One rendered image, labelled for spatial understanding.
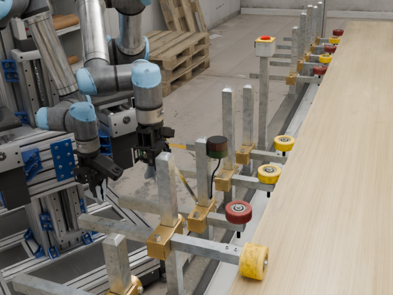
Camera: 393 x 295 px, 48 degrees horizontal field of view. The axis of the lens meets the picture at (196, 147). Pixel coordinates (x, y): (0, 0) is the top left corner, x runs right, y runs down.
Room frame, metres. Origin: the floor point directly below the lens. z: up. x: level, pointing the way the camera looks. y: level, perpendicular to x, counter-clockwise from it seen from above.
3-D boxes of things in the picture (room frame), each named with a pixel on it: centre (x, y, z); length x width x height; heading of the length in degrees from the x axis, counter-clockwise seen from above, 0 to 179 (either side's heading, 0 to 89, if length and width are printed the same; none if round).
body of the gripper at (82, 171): (1.30, 0.36, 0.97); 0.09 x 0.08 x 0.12; 67
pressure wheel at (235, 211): (1.10, -0.12, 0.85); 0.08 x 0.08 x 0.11
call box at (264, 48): (1.88, -0.31, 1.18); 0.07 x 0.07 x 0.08; 67
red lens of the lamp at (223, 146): (1.16, -0.06, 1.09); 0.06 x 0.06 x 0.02
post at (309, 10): (3.02, -0.80, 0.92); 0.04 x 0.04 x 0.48; 67
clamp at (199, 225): (1.16, -0.01, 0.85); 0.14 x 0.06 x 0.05; 157
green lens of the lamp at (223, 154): (1.16, -0.06, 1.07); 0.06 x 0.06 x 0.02
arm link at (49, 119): (1.34, 0.44, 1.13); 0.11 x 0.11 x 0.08; 74
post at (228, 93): (1.41, -0.12, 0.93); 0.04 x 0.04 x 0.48; 67
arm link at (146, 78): (1.12, 0.12, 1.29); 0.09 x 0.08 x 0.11; 11
